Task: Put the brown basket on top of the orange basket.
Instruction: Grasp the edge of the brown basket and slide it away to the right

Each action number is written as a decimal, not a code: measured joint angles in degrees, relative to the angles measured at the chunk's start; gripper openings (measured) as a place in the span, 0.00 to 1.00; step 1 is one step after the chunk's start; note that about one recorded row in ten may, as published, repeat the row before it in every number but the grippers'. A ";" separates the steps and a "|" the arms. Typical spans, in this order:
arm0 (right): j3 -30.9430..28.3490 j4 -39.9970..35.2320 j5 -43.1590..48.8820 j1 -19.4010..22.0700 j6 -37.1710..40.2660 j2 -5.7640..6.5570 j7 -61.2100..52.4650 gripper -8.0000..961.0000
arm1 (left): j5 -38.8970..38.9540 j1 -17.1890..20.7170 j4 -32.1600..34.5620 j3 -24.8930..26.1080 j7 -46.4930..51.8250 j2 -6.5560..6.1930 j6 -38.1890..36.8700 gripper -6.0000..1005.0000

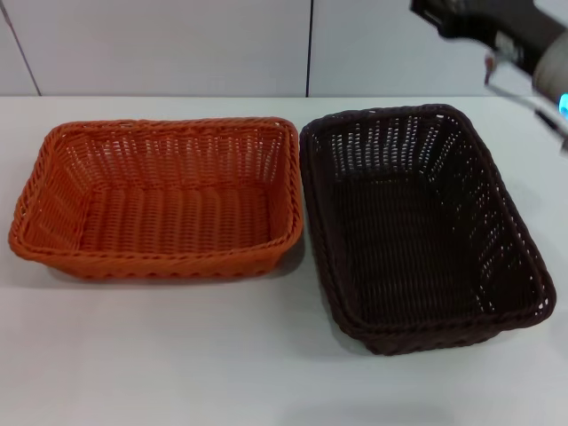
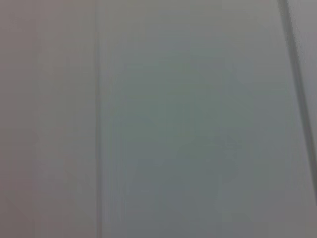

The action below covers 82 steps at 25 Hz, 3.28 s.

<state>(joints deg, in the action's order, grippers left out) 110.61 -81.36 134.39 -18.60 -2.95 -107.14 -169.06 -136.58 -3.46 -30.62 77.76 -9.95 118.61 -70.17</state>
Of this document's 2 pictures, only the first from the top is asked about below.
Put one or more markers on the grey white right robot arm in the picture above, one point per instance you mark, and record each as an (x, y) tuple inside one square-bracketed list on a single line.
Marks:
[(552, 75)]

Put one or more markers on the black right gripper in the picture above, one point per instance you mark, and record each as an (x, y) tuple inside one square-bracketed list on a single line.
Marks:
[(483, 20)]

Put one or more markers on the dark brown woven plastic basket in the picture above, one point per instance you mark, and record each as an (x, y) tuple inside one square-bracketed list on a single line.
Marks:
[(412, 239)]

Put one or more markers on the orange woven plastic basket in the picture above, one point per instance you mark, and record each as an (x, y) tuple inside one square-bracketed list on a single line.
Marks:
[(177, 217)]

